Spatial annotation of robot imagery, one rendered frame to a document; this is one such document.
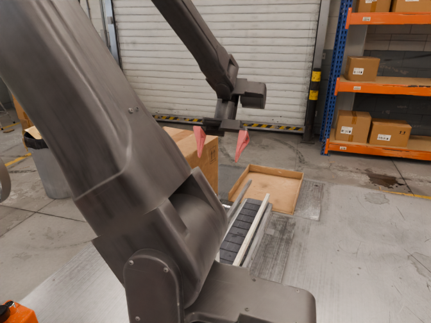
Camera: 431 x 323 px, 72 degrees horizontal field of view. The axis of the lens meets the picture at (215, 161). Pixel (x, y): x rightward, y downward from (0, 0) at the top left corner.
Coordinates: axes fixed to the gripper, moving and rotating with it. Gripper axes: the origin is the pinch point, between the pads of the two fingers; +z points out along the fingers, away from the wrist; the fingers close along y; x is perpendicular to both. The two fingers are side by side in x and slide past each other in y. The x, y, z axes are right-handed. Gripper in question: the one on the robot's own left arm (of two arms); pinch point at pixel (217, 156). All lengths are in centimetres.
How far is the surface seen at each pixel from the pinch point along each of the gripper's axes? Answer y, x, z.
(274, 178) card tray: 13, 66, -10
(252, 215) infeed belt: 8.1, 33.2, 10.6
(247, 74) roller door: -52, 309, -210
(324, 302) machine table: 31.1, 15.5, 31.1
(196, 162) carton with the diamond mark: -10.9, 18.1, -1.9
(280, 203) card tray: 17, 50, 3
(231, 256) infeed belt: 5.6, 16.3, 24.5
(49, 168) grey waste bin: -186, 150, -9
